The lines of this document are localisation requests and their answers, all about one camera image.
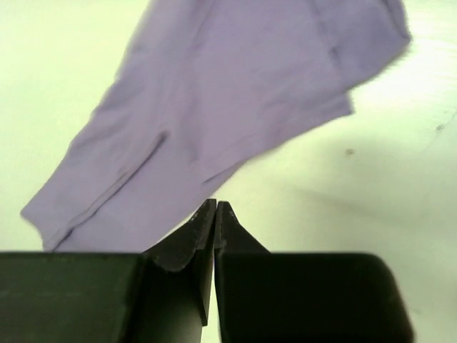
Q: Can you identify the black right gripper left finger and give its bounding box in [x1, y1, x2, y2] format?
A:
[1, 199, 216, 342]

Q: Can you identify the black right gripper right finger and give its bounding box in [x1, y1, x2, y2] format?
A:
[215, 202, 414, 343]

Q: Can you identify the purple t shirt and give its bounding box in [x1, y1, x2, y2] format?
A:
[21, 0, 411, 252]

